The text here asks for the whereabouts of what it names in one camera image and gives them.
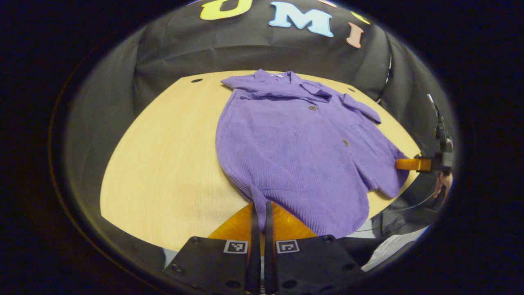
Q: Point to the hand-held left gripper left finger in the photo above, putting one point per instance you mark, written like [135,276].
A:
[254,266]

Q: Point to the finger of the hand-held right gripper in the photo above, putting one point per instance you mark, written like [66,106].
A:
[411,164]

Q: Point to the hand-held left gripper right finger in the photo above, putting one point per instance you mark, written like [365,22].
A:
[269,266]

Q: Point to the purple knit shirt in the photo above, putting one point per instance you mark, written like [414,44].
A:
[294,155]

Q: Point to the black backdrop cloth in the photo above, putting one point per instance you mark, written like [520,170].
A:
[184,49]

